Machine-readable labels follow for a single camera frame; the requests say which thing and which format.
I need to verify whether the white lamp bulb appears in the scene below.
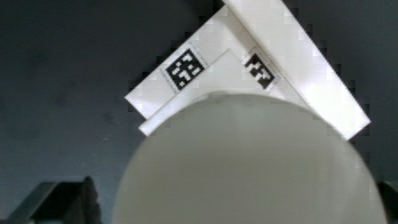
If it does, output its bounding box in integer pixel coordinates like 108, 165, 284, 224
112, 94, 387, 224

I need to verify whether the white lamp base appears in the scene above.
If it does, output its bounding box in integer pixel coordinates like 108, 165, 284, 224
126, 7, 307, 136

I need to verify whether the white L-shaped fence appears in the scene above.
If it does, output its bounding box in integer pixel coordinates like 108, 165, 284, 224
224, 0, 371, 139

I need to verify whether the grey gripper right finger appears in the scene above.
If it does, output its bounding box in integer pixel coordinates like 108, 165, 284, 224
377, 182, 398, 224

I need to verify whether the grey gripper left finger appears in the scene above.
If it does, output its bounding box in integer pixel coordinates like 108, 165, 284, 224
2, 182, 57, 224

